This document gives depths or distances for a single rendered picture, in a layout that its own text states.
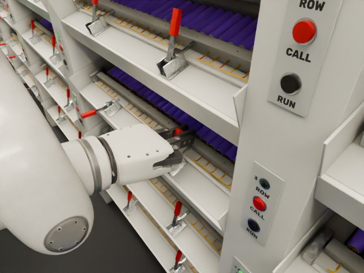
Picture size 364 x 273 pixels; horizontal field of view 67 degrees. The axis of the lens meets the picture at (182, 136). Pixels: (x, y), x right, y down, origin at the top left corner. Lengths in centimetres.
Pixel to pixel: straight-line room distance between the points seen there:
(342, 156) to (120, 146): 29
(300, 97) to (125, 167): 25
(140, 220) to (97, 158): 60
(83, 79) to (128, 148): 48
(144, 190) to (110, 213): 41
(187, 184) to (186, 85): 20
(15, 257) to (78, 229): 85
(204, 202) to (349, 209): 26
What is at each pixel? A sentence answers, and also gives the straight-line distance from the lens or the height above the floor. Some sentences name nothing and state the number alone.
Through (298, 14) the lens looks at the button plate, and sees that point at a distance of 24.
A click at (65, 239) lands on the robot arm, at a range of 33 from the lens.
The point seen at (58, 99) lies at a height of 32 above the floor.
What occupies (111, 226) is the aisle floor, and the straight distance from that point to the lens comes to 112.
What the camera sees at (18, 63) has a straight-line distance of 230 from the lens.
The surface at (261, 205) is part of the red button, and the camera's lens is 34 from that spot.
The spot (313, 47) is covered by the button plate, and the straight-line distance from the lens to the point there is 24.
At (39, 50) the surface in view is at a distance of 127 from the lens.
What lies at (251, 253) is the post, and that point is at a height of 53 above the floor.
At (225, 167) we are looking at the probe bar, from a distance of 49.
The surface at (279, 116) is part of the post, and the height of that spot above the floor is 75.
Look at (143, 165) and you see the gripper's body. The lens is 41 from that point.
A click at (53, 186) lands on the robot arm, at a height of 70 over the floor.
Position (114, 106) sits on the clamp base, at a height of 54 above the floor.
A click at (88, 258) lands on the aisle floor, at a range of 107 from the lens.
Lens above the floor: 89
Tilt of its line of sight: 37 degrees down
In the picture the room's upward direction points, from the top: straight up
